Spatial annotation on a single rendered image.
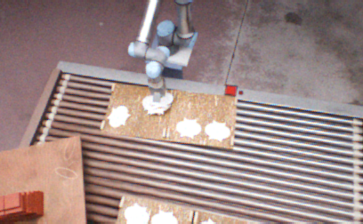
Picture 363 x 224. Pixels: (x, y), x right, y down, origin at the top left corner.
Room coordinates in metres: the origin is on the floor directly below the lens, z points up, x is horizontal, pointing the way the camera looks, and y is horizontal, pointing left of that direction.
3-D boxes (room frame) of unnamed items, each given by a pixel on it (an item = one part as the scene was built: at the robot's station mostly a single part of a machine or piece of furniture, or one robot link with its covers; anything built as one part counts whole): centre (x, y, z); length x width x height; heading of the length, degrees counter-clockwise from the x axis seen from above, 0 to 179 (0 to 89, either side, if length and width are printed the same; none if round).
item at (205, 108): (0.79, -0.12, 0.93); 0.41 x 0.35 x 0.02; 74
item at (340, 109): (1.01, -0.17, 0.89); 2.08 x 0.08 x 0.06; 71
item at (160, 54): (1.02, 0.09, 1.33); 0.11 x 0.11 x 0.08; 62
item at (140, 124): (0.91, 0.28, 0.93); 0.41 x 0.35 x 0.02; 74
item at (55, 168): (0.48, 0.85, 1.03); 0.50 x 0.50 x 0.02; 4
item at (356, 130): (0.90, -0.13, 0.90); 1.95 x 0.05 x 0.05; 71
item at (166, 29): (1.38, 0.02, 1.06); 0.13 x 0.12 x 0.14; 62
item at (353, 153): (0.75, -0.08, 0.90); 1.95 x 0.05 x 0.05; 71
